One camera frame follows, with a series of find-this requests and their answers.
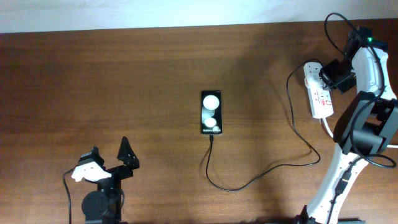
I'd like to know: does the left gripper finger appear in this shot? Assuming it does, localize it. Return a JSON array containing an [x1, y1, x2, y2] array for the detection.
[[117, 136, 140, 170], [78, 146, 104, 167]]

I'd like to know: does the black charging cable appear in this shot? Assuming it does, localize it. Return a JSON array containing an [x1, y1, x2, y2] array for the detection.
[[205, 58, 327, 193]]

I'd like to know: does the black smartphone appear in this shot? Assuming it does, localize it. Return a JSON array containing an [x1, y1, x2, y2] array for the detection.
[[200, 90, 223, 135]]

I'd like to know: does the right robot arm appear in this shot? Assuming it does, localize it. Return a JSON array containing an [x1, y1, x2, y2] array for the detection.
[[294, 27, 397, 223]]

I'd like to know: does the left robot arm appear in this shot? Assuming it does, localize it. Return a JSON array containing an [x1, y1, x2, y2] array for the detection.
[[72, 136, 140, 224]]

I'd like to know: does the white USB charger adapter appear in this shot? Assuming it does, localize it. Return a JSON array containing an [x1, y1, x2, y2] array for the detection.
[[303, 62, 325, 88]]

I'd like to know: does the white power strip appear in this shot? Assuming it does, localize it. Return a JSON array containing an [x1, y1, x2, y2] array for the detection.
[[303, 61, 335, 119]]

